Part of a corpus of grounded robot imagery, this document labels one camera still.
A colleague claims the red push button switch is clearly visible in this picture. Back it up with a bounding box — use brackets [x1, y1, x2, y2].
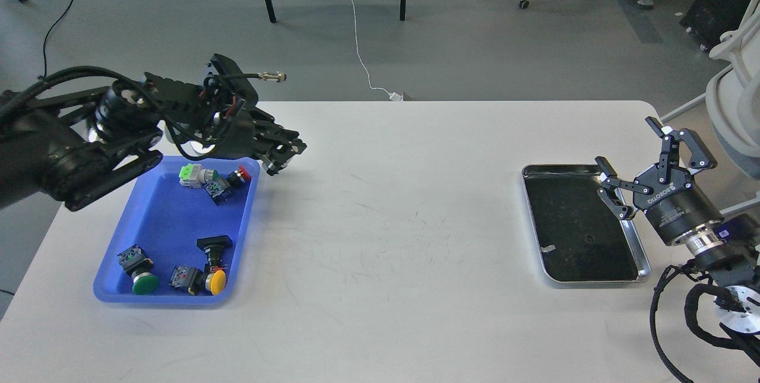
[204, 166, 252, 205]

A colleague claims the black push button switch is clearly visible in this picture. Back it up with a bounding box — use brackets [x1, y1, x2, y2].
[196, 235, 233, 274]

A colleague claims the yellow push button switch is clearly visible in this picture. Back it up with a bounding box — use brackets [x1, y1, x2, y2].
[168, 265, 226, 295]

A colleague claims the green white push button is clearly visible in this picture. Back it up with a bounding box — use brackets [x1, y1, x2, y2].
[178, 163, 219, 189]

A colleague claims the green push button switch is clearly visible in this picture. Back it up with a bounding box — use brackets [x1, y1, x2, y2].
[118, 245, 159, 295]

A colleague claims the white office chair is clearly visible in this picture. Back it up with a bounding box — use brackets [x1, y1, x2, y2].
[660, 12, 759, 179]

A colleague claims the black floor cable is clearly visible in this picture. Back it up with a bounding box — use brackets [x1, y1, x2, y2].
[36, 0, 140, 81]

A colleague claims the white power cable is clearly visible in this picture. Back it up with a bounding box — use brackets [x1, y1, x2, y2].
[342, 0, 404, 102]

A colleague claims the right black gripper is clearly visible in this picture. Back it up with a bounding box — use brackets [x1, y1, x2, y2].
[595, 117, 724, 246]

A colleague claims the blue plastic tray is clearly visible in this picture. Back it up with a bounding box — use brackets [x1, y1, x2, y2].
[93, 156, 261, 306]

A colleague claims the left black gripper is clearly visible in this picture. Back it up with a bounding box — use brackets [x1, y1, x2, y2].
[211, 109, 307, 176]

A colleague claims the black equipment case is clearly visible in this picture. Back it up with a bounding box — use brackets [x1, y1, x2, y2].
[680, 0, 751, 51]

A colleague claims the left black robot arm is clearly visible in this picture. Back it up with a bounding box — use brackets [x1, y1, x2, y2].
[1, 55, 306, 211]

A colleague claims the metal tray with black mat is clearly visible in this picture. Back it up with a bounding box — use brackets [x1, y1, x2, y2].
[521, 164, 651, 287]

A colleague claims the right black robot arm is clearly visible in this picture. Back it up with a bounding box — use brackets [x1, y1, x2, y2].
[596, 117, 758, 382]

